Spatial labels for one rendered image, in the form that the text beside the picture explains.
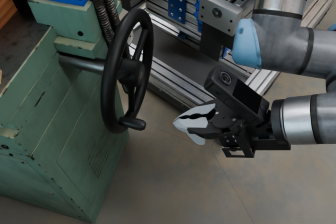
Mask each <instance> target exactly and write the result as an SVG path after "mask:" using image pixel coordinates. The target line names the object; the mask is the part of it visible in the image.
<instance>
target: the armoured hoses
mask: <svg viewBox="0 0 336 224"><path fill-rule="evenodd" d="M90 1H92V3H93V6H94V8H95V11H96V14H97V18H98V20H99V24H100V27H101V30H102V33H103V36H104V39H105V42H106V44H107V47H108V48H109V46H110V43H111V40H112V38H113V35H114V33H115V31H116V29H117V27H118V25H119V23H120V18H119V15H118V12H117V9H116V5H115V2H114V0H90ZM104 4H105V5H104ZM122 59H123V60H124V59H130V60H131V59H132V58H131V55H130V51H129V48H128V45H127V43H126V45H125V48H124V51H123V54H122ZM121 85H122V88H123V91H124V92H125V93H126V94H128V85H125V84H121Z"/></svg>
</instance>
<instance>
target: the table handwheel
mask: <svg viewBox="0 0 336 224"><path fill-rule="evenodd" d="M138 22H139V23H140V25H141V29H142V31H141V34H140V37H139V40H138V43H137V46H136V49H135V51H134V54H133V57H132V59H127V58H125V59H123V60H122V61H121V59H122V55H123V52H124V49H125V46H126V43H127V40H128V38H129V36H130V34H131V32H132V30H133V28H134V27H135V25H136V24H137V23H138ZM142 50H143V54H142ZM153 52H154V30H153V24H152V20H151V18H150V16H149V14H148V13H147V12H146V11H145V10H144V9H141V8H134V9H132V10H130V11H129V12H128V13H127V14H126V15H125V16H124V17H123V18H122V20H121V21H120V23H119V24H118V26H117V28H116V30H115V32H114V34H113V37H112V39H111V42H110V45H109V48H108V51H107V55H106V59H102V58H98V57H96V58H95V59H93V58H88V57H83V56H78V55H74V54H69V53H64V52H61V53H60V54H59V58H58V61H59V64H60V65H61V66H66V67H70V68H75V69H79V70H84V71H88V72H93V73H98V74H102V80H101V90H100V108H101V115H102V119H103V122H104V125H105V127H106V128H107V129H108V130H109V131H110V132H111V133H113V134H121V133H123V132H125V131H126V130H127V129H128V128H129V127H126V126H124V125H122V124H119V121H118V120H117V116H116V109H115V95H116V84H117V80H118V81H119V83H120V84H124V85H127V87H128V110H127V112H126V114H125V115H124V117H129V118H136V116H137V114H138V112H139V110H140V108H141V105H142V102H143V100H144V97H145V93H146V90H147V86H148V82H149V78H150V73H151V68H152V61H153ZM141 54H142V62H141V61H139V60H140V57H141ZM135 87H136V90H135Z"/></svg>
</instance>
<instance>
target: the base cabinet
mask: <svg viewBox="0 0 336 224"><path fill-rule="evenodd" d="M107 53H108V46H107V44H106V41H105V42H104V43H103V45H102V47H101V49H100V51H99V52H98V54H97V56H96V58H100V59H106V56H107ZM102 76H103V75H102V74H99V73H95V72H90V71H86V70H80V71H79V73H78V75H77V77H76V78H75V80H74V82H73V83H72V85H71V87H70V89H69V90H68V92H67V94H66V95H65V97H64V99H63V101H62V102H61V104H60V106H59V108H58V109H57V111H56V113H55V114H54V116H53V118H52V120H51V121H50V123H49V125H48V126H47V128H46V130H45V132H44V133H43V135H42V137H41V138H40V140H39V142H38V144H37V145H36V147H35V149H34V151H33V152H32V154H31V155H30V156H28V155H24V154H20V153H17V152H13V151H9V150H6V149H2V148H0V195H1V196H4V197H7V198H11V199H14V200H17V201H20V202H24V203H27V204H30V205H34V206H37V207H40V208H43V209H47V210H50V211H53V212H57V213H60V214H63V215H66V216H70V217H73V218H76V219H80V220H83V221H86V222H89V223H93V224H95V223H96V220H97V218H98V215H99V212H100V210H101V207H102V205H103V202H104V200H105V197H106V194H107V192H108V189H109V187H110V184H111V182H112V179H113V177H114V174H115V171H116V169H117V166H118V164H119V161H120V159H121V156H122V154H123V151H124V148H125V146H126V143H127V141H128V138H129V131H128V129H127V130H126V131H125V132H123V133H120V134H114V133H111V132H110V131H109V130H108V129H107V128H106V126H105V124H104V121H103V118H102V113H101V84H102ZM115 113H116V118H117V121H118V122H119V119H120V117H124V115H125V114H124V110H123V106H122V101H121V97H120V93H119V89H118V84H117V82H116V89H115Z"/></svg>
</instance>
